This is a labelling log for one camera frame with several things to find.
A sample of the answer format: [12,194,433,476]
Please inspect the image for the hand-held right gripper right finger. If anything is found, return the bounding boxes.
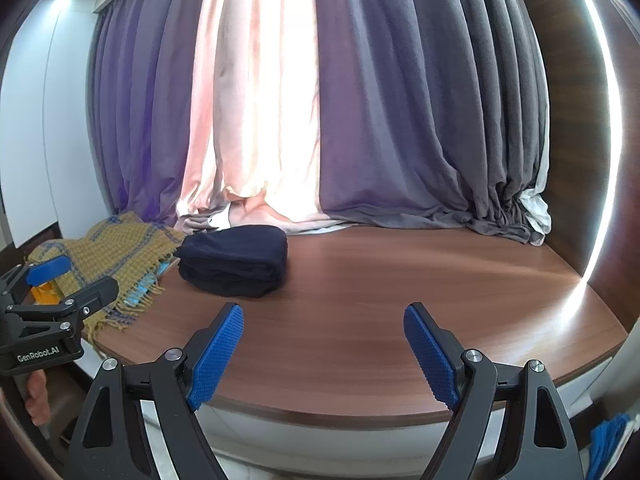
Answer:
[402,302,586,480]

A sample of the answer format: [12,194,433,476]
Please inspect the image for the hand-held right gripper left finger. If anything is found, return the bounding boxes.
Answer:
[65,302,246,480]

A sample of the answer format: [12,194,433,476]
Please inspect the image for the orange object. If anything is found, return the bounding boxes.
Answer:
[30,283,57,308]

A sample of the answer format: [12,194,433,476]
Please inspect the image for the yellow plaid blanket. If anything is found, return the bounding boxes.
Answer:
[26,211,187,345]

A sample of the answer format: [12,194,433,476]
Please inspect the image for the pink curtain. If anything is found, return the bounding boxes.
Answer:
[174,0,351,237]

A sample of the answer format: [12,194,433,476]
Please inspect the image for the grey curtain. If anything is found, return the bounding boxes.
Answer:
[314,0,552,247]
[89,0,213,223]

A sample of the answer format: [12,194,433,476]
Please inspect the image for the light blue cloth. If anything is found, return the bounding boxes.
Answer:
[121,259,177,307]

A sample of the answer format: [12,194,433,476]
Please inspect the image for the white sheer curtain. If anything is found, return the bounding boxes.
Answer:
[517,160,552,247]

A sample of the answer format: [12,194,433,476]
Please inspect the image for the person's left hand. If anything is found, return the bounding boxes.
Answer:
[24,370,52,427]

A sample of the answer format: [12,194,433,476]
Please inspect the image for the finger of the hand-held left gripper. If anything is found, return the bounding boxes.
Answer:
[4,277,121,335]
[0,254,72,307]

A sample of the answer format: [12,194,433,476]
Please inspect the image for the white light strip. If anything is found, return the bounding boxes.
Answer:
[7,0,103,68]
[559,0,622,291]

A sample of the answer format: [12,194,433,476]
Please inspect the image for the dark blue pants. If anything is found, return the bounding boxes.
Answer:
[177,225,289,299]

